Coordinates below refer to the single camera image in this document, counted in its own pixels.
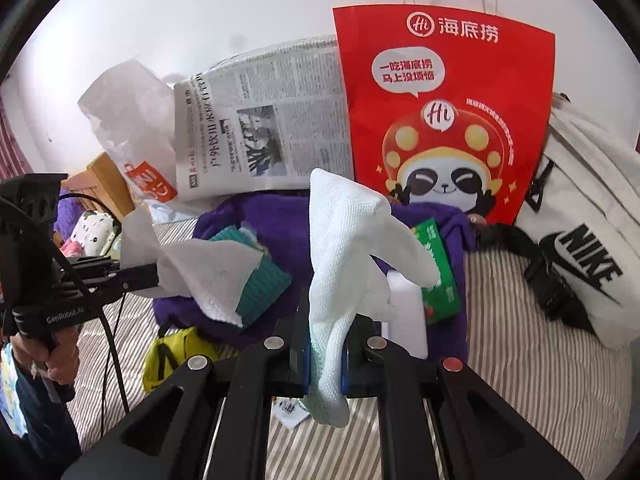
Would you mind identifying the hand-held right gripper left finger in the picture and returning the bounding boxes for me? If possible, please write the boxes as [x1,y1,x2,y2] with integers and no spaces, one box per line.
[62,286,312,480]

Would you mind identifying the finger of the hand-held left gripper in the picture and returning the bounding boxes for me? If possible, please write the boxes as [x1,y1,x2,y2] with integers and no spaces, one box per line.
[67,255,164,298]

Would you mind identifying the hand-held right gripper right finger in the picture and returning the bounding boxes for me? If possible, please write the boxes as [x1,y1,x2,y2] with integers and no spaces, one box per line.
[340,316,584,480]

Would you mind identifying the white paper towel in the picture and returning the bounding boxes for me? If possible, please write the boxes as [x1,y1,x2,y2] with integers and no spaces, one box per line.
[120,207,264,329]

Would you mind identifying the white knit glove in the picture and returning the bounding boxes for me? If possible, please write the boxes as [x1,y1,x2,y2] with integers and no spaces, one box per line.
[306,167,442,429]

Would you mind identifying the person's left forearm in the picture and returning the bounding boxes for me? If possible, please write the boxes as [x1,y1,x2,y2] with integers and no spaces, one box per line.
[12,357,84,467]

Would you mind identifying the person's left hand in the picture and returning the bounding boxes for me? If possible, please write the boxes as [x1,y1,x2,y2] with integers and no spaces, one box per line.
[10,327,82,402]

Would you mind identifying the white paper tag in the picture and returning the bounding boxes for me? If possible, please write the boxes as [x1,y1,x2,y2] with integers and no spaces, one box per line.
[275,397,312,429]

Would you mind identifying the white dotted pillow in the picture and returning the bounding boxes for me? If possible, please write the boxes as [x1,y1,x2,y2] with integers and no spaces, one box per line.
[70,210,124,262]

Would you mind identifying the yellow pouch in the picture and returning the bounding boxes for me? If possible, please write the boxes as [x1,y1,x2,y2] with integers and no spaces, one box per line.
[142,326,237,394]

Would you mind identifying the red patterned curtain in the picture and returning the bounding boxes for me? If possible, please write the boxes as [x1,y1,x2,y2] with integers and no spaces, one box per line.
[0,94,34,182]

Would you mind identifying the wooden cabinet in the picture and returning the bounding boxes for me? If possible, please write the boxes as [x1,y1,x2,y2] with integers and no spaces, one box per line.
[62,152,137,221]

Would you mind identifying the teal ribbed cloth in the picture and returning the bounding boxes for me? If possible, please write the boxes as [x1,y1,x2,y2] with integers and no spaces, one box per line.
[207,226,293,327]

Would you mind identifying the green packet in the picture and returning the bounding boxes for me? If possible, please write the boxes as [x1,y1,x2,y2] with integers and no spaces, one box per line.
[412,218,462,325]

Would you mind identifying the white plastic shopping bag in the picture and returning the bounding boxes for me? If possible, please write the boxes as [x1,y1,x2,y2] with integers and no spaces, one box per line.
[77,59,202,224]

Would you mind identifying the purple towel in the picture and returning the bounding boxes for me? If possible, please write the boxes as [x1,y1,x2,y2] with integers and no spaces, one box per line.
[152,192,477,357]

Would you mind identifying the light blue patterned cloth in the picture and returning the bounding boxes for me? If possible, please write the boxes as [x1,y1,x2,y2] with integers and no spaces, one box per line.
[0,342,29,439]

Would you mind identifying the folded newspaper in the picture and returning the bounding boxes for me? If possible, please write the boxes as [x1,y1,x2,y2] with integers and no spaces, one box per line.
[172,35,356,204]

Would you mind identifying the red panda paper bag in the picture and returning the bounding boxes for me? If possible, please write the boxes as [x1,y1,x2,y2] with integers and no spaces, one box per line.
[332,0,557,227]

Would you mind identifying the white canvas bag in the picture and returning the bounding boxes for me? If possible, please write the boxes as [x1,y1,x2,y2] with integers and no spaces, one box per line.
[477,92,640,350]

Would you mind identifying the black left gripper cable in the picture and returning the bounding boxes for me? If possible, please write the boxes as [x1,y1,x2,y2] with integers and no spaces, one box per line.
[50,192,132,437]

